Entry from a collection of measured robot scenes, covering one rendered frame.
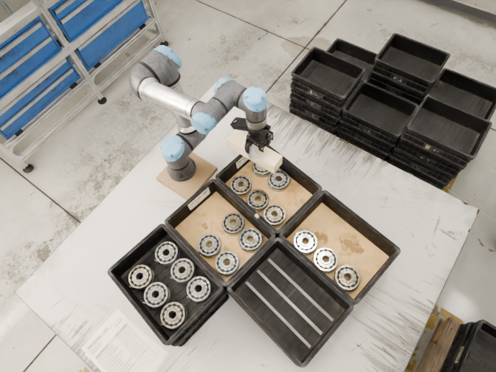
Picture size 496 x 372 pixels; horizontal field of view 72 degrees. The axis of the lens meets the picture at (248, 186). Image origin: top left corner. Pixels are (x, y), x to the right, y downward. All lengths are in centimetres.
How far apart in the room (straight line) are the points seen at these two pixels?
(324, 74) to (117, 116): 176
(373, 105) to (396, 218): 102
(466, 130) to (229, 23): 236
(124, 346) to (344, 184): 128
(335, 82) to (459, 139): 85
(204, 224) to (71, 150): 184
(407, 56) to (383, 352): 196
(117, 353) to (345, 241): 109
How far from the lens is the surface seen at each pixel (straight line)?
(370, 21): 384
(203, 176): 183
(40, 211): 304
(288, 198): 162
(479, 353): 229
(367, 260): 158
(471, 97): 287
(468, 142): 248
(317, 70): 259
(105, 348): 176
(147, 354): 169
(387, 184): 189
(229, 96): 119
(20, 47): 286
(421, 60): 281
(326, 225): 159
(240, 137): 146
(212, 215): 161
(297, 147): 192
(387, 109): 259
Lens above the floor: 230
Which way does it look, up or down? 63 degrees down
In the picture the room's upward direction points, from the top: 8 degrees counter-clockwise
